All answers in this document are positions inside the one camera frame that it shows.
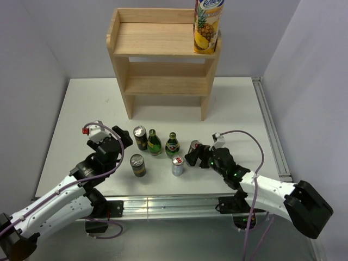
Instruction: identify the pineapple juice carton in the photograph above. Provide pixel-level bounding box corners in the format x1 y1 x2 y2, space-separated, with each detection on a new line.
193 0 225 54

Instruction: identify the green glass bottle right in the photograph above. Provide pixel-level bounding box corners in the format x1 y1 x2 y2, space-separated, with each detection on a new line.
165 132 180 158

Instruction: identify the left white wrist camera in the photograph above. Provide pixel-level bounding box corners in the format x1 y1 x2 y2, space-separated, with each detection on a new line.
82 120 110 144

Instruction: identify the right side aluminium rail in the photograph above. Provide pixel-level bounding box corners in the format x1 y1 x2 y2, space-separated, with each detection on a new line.
251 77 293 182

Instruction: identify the black can front left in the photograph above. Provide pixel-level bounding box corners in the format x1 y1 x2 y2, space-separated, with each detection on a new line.
130 154 146 177

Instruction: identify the black can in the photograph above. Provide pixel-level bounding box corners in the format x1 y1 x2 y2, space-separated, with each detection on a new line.
133 126 147 151
130 154 146 177

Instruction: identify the green glass bottle left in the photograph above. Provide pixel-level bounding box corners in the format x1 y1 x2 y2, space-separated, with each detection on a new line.
147 129 161 156

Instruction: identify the green glass bottle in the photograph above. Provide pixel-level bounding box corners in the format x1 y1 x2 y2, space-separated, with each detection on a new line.
165 132 180 158
147 129 161 156

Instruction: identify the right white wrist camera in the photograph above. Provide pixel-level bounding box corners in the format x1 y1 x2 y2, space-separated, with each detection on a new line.
212 133 226 150

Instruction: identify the silver red-top can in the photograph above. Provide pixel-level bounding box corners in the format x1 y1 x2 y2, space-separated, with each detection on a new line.
171 154 184 176
188 140 201 154

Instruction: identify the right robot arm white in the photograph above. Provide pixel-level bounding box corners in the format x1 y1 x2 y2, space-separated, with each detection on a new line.
185 144 333 239

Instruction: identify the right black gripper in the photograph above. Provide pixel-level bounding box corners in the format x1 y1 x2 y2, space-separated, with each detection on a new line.
185 144 227 177

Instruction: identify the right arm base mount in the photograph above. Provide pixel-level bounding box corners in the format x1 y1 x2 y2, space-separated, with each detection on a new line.
215 195 251 231

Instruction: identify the wooden two-tier shelf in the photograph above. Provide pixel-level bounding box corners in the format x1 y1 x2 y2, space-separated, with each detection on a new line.
106 8 222 120

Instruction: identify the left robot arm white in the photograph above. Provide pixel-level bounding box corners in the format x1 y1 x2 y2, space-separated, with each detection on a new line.
1 121 133 260

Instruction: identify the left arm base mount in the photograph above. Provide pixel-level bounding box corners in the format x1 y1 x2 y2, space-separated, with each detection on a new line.
85 200 124 235

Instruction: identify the black can rear left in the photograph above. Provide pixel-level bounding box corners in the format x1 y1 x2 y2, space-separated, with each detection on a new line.
133 126 147 151

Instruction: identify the aluminium rail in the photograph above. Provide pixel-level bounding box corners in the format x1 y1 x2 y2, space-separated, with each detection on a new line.
251 77 293 182
29 194 272 221

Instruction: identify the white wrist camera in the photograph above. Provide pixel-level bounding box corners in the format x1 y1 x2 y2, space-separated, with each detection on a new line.
212 133 226 150
82 120 110 144

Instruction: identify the front aluminium rail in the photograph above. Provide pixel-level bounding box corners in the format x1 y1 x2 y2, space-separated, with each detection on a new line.
29 194 272 221

